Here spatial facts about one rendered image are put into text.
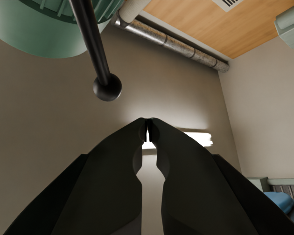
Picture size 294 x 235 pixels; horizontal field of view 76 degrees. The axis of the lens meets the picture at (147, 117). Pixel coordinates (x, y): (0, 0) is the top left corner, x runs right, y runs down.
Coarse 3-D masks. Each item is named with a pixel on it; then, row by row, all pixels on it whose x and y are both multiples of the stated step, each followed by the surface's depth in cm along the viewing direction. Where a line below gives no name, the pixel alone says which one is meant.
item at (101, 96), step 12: (72, 0) 12; (84, 0) 12; (84, 12) 12; (84, 24) 13; (96, 24) 14; (84, 36) 14; (96, 36) 15; (96, 48) 16; (96, 60) 17; (96, 72) 19; (108, 72) 20; (96, 84) 22; (108, 84) 21; (120, 84) 22; (108, 96) 22
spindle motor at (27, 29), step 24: (0, 0) 19; (24, 0) 18; (48, 0) 18; (96, 0) 20; (120, 0) 22; (0, 24) 21; (24, 24) 21; (48, 24) 21; (72, 24) 21; (24, 48) 24; (48, 48) 24; (72, 48) 26
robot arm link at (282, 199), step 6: (270, 192) 37; (276, 192) 36; (282, 192) 35; (270, 198) 34; (276, 198) 33; (282, 198) 32; (288, 198) 32; (276, 204) 31; (282, 204) 30; (288, 204) 31; (282, 210) 30; (288, 210) 30; (288, 216) 30
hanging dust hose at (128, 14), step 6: (132, 0) 169; (138, 0) 166; (144, 0) 166; (150, 0) 167; (126, 6) 175; (132, 6) 172; (138, 6) 170; (144, 6) 173; (120, 12) 182; (126, 12) 178; (132, 12) 177; (138, 12) 178; (126, 18) 183; (132, 18) 184
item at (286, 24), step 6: (282, 12) 174; (288, 12) 168; (276, 18) 175; (282, 18) 171; (288, 18) 169; (276, 24) 187; (282, 24) 173; (288, 24) 172; (282, 30) 183; (288, 30) 179; (282, 36) 186; (288, 36) 188; (288, 42) 199
